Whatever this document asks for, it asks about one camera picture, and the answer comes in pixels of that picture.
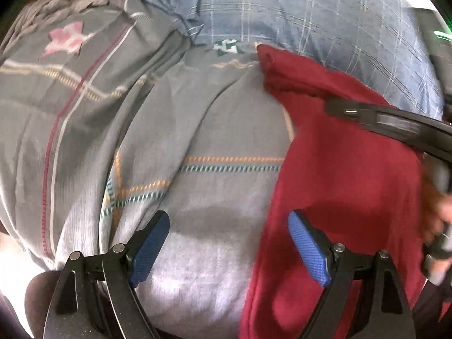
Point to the person's right hand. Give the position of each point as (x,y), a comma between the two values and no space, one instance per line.
(436,215)

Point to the blue plaid cloth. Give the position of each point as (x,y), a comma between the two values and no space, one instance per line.
(300,21)

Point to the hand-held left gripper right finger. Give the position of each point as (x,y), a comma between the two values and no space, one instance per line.
(309,247)

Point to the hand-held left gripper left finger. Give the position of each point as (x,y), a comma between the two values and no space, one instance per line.
(150,247)

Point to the red cloth garment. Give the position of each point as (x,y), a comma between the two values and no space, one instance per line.
(335,183)

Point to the grey patterned bed sheet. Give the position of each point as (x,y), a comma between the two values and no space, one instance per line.
(141,130)

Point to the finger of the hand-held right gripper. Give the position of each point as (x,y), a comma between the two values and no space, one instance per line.
(388,120)

